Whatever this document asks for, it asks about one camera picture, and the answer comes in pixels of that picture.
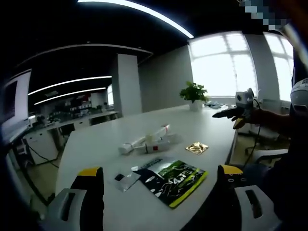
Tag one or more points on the white skincare tube red label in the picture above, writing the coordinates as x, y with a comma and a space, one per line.
161, 144

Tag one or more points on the black green skincare packet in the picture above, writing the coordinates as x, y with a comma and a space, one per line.
178, 183

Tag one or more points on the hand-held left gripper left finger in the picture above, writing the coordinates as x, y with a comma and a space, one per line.
72, 202

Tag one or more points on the green plant in white pot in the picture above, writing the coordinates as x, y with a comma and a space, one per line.
194, 96

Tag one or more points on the person's right hand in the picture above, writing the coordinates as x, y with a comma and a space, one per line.
255, 116

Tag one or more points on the white worn device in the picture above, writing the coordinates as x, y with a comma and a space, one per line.
299, 96

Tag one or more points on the long ceiling light strip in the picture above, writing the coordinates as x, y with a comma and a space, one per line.
142, 12

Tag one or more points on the short white skincare tube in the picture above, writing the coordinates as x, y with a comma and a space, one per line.
127, 147

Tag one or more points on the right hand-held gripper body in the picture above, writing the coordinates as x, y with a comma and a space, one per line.
245, 101

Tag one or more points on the gold skincare sachet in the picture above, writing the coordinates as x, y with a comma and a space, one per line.
196, 148

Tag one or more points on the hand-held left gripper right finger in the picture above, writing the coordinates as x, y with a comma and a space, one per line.
250, 204

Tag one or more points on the white office chair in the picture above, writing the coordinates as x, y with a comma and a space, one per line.
267, 155

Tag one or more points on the clear skincare sachet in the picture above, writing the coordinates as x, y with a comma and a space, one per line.
124, 180

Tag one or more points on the row of background office desks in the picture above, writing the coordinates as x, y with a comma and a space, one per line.
79, 118

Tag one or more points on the wall screen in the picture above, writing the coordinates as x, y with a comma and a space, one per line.
14, 101

